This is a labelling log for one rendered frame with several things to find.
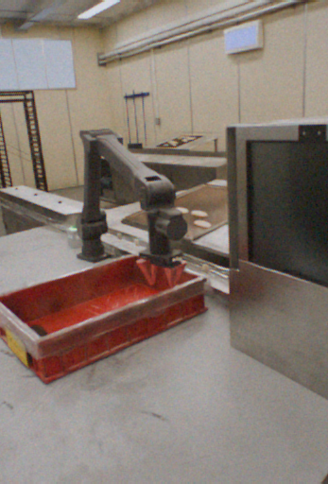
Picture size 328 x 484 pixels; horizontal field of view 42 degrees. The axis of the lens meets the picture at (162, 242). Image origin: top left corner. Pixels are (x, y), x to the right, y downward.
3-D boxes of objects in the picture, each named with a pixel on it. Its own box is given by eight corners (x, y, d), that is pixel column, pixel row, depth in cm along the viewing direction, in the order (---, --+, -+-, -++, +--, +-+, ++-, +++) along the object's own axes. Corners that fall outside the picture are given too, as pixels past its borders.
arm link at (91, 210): (104, 116, 141) (75, 119, 137) (120, 133, 132) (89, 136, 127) (100, 226, 168) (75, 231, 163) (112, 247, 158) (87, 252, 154)
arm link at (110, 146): (114, 145, 138) (82, 147, 134) (114, 128, 135) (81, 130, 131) (179, 204, 107) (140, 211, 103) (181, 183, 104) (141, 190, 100)
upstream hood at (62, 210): (-1, 199, 303) (-3, 187, 300) (25, 195, 312) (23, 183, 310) (68, 229, 203) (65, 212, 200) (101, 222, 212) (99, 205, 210)
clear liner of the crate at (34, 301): (-11, 332, 110) (-19, 297, 107) (140, 279, 139) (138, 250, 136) (42, 388, 85) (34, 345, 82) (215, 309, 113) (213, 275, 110)
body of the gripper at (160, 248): (167, 266, 105) (165, 236, 103) (138, 258, 111) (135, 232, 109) (183, 257, 110) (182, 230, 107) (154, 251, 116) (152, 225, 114)
